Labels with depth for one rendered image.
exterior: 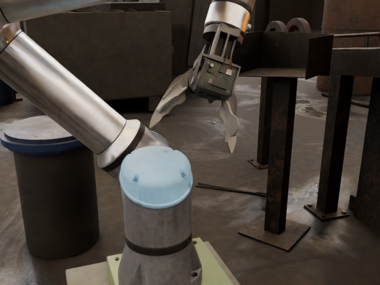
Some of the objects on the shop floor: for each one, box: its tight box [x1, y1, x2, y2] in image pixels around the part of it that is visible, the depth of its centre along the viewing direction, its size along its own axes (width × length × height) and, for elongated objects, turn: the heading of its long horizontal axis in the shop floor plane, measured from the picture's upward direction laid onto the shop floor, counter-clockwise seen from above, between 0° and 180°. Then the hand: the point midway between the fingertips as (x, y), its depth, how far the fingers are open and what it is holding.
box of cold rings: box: [23, 8, 174, 111], centre depth 338 cm, size 103×83×79 cm
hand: (190, 142), depth 74 cm, fingers open, 14 cm apart
